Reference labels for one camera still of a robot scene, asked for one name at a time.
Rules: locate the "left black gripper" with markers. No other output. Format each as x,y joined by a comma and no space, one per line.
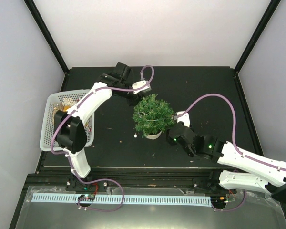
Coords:
134,101

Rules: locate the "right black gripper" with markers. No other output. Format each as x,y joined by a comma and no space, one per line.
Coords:
168,139

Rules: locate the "small green christmas tree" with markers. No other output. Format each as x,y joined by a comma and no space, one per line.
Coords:
152,116

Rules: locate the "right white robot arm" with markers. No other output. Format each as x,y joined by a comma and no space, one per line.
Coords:
258,173

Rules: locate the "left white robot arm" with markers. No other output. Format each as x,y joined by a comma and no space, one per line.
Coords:
69,136

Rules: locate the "white snowflake ornament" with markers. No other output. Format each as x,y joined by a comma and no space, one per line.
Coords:
68,102

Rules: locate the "white plastic basket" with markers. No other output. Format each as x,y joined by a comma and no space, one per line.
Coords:
52,105

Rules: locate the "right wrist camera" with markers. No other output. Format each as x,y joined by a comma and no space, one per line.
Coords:
182,117

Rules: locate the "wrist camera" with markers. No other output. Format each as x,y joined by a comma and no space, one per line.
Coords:
182,117
141,86

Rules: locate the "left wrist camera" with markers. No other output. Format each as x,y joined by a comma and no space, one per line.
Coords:
141,86

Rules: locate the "light blue cable duct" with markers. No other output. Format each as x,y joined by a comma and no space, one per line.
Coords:
125,199

